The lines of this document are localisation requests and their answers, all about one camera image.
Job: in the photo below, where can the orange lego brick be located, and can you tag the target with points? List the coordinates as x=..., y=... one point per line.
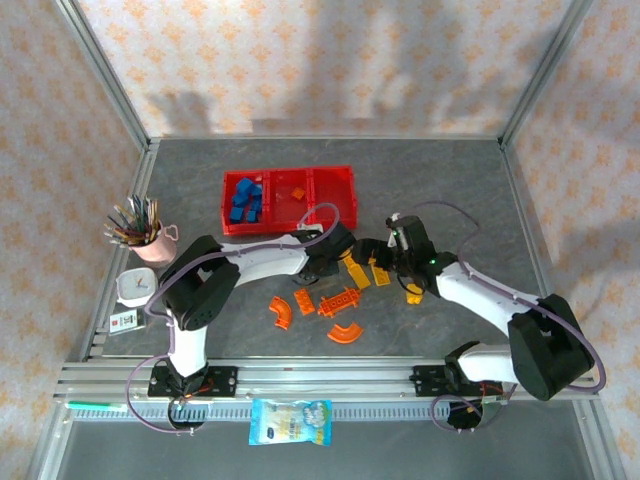
x=304, y=301

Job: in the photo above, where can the orange lego plate with holes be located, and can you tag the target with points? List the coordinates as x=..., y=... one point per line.
x=340, y=302

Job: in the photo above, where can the orange curved lego piece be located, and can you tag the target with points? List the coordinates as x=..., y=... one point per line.
x=345, y=333
x=281, y=312

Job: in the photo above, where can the small orange square lego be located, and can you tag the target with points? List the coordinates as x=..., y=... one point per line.
x=298, y=194

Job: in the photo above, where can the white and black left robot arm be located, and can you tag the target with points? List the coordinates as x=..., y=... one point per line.
x=265, y=260

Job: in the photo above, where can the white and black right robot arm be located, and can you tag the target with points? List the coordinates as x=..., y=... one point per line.
x=480, y=295

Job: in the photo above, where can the yellow lego plate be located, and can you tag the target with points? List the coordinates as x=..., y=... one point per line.
x=361, y=278
x=380, y=275

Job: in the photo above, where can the red plastic bin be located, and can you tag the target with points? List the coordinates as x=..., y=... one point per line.
x=291, y=212
x=334, y=192
x=245, y=227

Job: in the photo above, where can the blue snack bag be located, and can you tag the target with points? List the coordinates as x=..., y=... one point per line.
x=290, y=422

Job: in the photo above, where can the pink cup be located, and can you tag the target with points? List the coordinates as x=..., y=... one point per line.
x=157, y=250

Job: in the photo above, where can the white square clock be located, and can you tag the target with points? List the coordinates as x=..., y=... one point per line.
x=136, y=286

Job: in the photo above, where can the small label card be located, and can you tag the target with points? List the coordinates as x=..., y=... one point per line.
x=127, y=322

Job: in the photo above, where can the green plastic stick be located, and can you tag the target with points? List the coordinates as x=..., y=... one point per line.
x=95, y=405

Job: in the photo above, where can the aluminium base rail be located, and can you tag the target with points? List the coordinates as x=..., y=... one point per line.
x=325, y=375

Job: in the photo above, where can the aluminium frame post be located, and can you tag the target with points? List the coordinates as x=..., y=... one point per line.
x=102, y=75
x=545, y=70

